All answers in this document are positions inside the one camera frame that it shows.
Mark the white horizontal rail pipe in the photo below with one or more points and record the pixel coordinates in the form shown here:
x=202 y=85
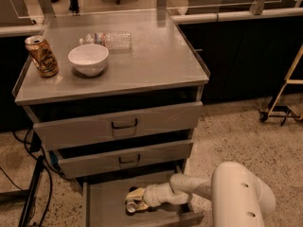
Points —
x=235 y=16

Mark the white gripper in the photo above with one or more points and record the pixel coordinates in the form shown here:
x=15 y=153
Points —
x=152 y=196

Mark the top steel drawer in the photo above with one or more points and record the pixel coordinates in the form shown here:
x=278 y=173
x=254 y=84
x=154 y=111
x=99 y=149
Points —
x=88 y=130

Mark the white ceramic bowl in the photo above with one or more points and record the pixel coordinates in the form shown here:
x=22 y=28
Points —
x=89 y=59

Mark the gold tall drink can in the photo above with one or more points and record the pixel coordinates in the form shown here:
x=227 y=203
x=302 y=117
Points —
x=42 y=55

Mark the bottom steel drawer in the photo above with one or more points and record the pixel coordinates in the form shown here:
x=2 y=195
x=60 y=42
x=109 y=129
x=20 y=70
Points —
x=104 y=200

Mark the steel drawer cabinet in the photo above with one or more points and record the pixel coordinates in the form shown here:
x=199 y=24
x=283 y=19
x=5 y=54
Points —
x=159 y=70

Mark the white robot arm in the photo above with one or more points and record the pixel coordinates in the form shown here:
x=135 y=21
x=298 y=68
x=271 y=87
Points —
x=238 y=197

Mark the middle steel drawer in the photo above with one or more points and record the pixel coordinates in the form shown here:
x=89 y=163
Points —
x=126 y=158

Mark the steel drawer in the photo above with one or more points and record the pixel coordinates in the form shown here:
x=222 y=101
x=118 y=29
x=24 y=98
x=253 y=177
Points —
x=88 y=130
x=104 y=200
x=126 y=158

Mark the clear plastic water bottle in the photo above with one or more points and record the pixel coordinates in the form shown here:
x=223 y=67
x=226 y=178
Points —
x=113 y=40

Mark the silver redbull can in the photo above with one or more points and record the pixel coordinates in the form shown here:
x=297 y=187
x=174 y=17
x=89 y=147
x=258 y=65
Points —
x=132 y=206

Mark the black floor stand bar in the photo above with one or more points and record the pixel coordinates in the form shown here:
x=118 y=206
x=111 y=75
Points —
x=30 y=198

